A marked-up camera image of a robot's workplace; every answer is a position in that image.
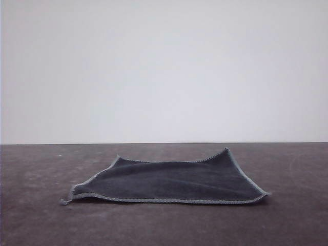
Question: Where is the purple towel with grey hem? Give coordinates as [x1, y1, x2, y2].
[59, 147, 272, 207]

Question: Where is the grey table cloth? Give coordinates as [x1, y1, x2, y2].
[0, 142, 328, 246]

